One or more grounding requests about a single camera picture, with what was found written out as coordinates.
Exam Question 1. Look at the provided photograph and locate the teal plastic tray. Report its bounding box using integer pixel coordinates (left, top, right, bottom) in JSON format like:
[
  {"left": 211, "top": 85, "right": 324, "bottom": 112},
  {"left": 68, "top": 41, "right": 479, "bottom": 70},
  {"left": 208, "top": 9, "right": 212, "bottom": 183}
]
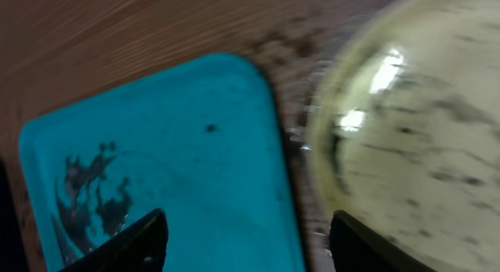
[{"left": 19, "top": 53, "right": 305, "bottom": 271}]

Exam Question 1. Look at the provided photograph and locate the yellow-green rimmed plate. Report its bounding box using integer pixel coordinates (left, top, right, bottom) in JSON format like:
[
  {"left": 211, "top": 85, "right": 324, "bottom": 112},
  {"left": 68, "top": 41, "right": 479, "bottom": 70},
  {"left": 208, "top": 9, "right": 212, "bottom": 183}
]
[{"left": 306, "top": 0, "right": 499, "bottom": 271}]

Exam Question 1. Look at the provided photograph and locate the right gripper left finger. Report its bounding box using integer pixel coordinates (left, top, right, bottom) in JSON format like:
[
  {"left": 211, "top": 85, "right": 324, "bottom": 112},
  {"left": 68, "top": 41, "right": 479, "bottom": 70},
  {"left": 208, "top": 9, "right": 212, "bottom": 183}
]
[{"left": 62, "top": 208, "right": 169, "bottom": 272}]

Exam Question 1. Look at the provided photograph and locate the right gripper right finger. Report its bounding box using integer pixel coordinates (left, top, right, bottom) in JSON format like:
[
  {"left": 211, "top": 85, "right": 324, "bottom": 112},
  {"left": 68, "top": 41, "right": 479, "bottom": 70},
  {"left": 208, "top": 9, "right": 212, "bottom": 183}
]
[{"left": 328, "top": 210, "right": 434, "bottom": 272}]

